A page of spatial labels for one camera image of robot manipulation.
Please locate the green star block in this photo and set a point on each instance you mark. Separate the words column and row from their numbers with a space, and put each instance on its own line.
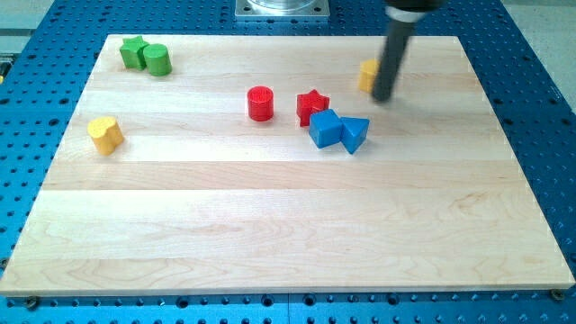
column 132, row 52

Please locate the blue triangle block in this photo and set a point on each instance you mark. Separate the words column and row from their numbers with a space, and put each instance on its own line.
column 354, row 131

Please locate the green cylinder block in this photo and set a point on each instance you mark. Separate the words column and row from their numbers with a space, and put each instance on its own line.
column 157, row 60

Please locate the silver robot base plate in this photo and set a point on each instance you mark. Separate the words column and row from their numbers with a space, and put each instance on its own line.
column 282, row 8

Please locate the red cylinder block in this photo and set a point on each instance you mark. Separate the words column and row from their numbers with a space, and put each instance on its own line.
column 260, row 103

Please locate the blue perforated metal table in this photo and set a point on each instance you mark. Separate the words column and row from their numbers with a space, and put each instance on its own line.
column 45, row 82

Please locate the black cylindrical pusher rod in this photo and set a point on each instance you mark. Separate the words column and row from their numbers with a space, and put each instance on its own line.
column 404, row 16

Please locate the blue cube block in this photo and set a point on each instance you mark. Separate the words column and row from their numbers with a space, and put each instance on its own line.
column 325, row 128

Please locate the yellow hexagon block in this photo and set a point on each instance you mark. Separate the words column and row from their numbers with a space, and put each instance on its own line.
column 367, row 73

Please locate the light wooden board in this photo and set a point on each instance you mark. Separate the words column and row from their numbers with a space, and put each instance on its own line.
column 200, row 199

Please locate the yellow heart block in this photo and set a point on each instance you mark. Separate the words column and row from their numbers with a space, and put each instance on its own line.
column 106, row 134

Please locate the red star block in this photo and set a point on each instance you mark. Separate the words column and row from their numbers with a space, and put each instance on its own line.
column 310, row 103

